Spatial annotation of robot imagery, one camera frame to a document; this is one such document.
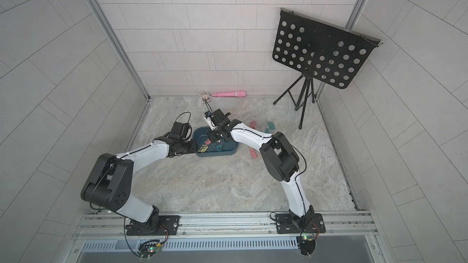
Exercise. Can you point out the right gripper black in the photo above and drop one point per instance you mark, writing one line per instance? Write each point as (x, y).
(212, 135)

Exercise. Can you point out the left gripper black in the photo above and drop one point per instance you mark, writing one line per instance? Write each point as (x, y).
(194, 147)

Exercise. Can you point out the teal plastic storage box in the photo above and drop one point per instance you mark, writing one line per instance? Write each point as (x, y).
(200, 136)

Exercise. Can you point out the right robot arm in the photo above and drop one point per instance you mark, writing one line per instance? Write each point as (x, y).
(279, 156)

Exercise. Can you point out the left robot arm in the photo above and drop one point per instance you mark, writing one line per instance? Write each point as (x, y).
(110, 181)

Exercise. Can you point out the yellow binder clip middle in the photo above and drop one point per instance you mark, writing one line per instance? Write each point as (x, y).
(203, 149)

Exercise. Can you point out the small card box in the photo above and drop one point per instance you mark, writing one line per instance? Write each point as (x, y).
(205, 97)

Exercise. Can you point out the pink microphone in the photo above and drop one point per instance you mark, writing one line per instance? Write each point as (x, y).
(238, 93)

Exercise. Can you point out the left controller board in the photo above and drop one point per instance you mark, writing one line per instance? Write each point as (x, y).
(148, 249)

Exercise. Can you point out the controller board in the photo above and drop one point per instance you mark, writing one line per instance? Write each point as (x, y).
(148, 249)
(306, 245)

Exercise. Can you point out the black music stand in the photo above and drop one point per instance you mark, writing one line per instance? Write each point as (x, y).
(319, 51)

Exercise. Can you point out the right controller board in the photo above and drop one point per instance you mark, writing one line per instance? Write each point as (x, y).
(306, 245)

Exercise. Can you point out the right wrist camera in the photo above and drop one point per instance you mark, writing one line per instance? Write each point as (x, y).
(217, 119)

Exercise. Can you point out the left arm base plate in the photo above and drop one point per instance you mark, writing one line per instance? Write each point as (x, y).
(155, 226)

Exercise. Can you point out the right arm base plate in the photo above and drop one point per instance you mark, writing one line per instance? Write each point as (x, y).
(288, 223)

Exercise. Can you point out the aluminium rail frame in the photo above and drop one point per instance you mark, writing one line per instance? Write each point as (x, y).
(193, 225)

